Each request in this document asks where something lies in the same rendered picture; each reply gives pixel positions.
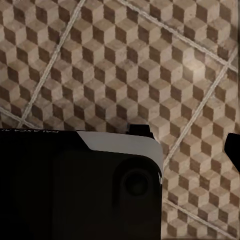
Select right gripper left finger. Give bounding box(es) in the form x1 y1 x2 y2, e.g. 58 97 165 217
0 133 26 193

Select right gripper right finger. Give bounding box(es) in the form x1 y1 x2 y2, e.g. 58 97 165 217
224 133 240 172

